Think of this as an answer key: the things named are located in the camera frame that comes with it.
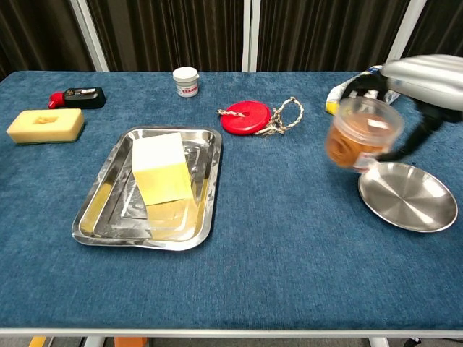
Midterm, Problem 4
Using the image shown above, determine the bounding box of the braided rope loop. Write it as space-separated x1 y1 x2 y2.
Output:
216 96 305 137

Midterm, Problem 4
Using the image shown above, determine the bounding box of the large orange block under table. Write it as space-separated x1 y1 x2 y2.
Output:
114 336 148 347

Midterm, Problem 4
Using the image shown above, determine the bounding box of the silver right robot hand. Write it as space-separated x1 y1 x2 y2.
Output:
339 53 463 163

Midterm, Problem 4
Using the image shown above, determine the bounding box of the round steel plate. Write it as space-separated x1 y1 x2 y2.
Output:
357 161 459 233

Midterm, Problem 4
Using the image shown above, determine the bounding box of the yellow sponge block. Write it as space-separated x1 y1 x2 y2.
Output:
6 108 86 145

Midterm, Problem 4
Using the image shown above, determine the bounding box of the white and yellow bag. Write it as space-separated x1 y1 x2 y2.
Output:
324 64 402 116

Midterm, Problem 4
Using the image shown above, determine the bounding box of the transparent jar of rubber bands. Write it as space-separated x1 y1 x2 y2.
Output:
325 96 405 173

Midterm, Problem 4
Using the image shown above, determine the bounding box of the yellow foam cube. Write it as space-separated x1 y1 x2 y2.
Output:
131 132 193 207

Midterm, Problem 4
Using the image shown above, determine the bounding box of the dark brown curtain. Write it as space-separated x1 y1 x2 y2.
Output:
0 0 463 81

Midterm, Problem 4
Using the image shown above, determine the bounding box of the white table rim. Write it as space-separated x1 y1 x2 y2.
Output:
0 327 463 340

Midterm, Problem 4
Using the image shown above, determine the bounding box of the black device with red tip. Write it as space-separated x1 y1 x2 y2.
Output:
47 87 107 110

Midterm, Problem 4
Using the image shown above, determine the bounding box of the white upright frame post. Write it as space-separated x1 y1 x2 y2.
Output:
250 0 262 72
241 0 252 72

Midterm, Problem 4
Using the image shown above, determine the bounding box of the small white jar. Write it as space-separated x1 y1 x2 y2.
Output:
172 67 200 98

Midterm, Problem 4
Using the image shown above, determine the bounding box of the rectangular steel tray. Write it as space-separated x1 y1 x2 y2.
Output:
71 126 224 251

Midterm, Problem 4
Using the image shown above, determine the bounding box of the white slanted frame post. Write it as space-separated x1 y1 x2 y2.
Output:
68 0 109 72
387 0 428 63

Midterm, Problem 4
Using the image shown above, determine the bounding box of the red plastic disc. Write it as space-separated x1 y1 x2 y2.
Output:
221 100 271 136

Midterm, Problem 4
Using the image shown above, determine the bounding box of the blue tablecloth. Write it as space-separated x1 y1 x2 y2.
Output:
0 70 463 330

